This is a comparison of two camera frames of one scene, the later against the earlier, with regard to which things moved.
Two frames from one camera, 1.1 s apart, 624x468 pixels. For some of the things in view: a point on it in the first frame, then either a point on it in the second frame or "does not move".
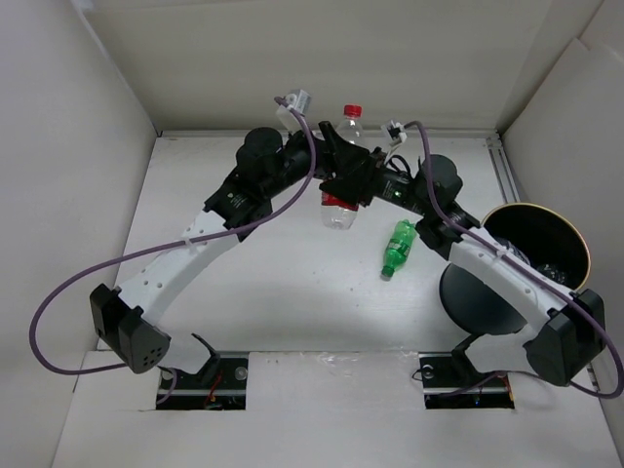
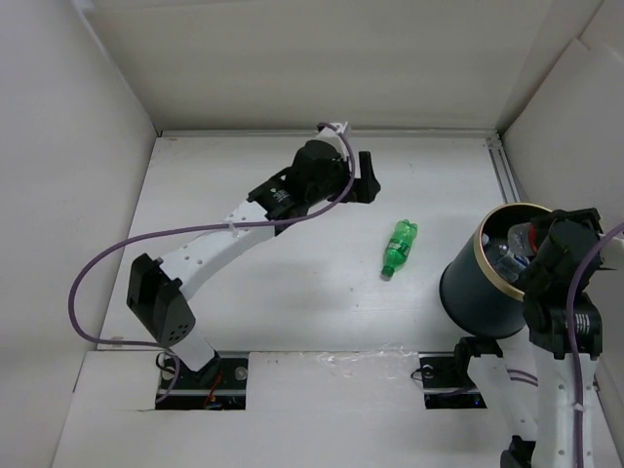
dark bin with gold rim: x=544 y=239 does not move
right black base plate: x=448 y=384 does not move
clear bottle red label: x=339 y=214 to x=522 y=239
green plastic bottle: x=399 y=246 does not move
